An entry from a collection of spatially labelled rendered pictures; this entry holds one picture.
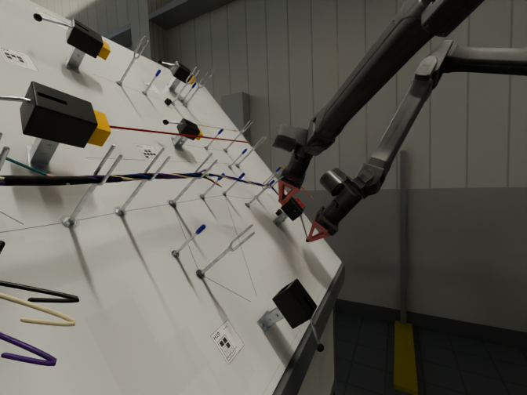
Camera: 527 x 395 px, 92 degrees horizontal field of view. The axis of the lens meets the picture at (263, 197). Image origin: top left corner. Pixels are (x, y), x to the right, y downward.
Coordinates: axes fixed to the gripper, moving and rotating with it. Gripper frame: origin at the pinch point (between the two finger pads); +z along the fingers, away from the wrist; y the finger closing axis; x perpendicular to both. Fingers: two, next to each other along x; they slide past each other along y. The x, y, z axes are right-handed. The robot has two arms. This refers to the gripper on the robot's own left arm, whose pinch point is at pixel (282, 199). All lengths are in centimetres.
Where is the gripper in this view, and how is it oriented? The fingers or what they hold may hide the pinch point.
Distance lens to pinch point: 79.5
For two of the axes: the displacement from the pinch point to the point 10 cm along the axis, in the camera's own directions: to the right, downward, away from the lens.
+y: -2.4, 3.1, -9.2
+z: -3.5, 8.6, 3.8
